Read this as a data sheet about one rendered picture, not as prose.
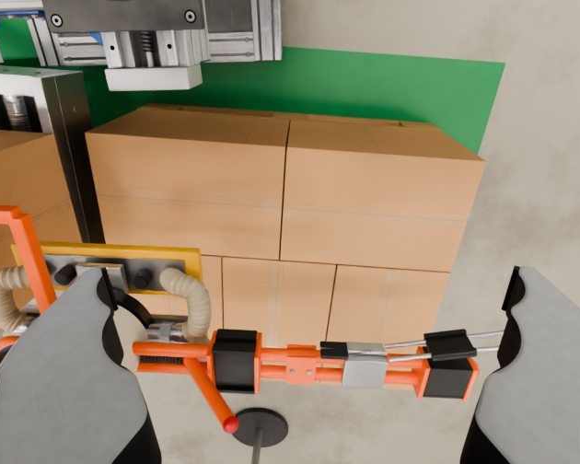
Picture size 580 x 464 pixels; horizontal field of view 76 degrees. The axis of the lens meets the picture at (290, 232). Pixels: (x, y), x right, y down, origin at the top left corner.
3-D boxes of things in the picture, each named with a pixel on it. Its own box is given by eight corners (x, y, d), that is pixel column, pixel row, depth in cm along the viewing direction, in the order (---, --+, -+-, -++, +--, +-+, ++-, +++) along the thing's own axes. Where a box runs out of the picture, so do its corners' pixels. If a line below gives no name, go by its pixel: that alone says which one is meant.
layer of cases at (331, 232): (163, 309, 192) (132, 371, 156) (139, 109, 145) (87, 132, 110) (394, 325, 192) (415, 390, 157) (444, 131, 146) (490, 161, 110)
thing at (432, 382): (409, 376, 67) (417, 400, 63) (417, 345, 64) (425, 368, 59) (456, 377, 67) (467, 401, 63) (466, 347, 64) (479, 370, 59)
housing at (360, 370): (338, 367, 67) (341, 388, 63) (342, 339, 64) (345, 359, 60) (377, 369, 67) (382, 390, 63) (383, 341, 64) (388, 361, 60)
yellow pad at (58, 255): (31, 284, 73) (14, 299, 68) (16, 238, 68) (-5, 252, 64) (204, 291, 73) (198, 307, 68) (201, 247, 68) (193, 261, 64)
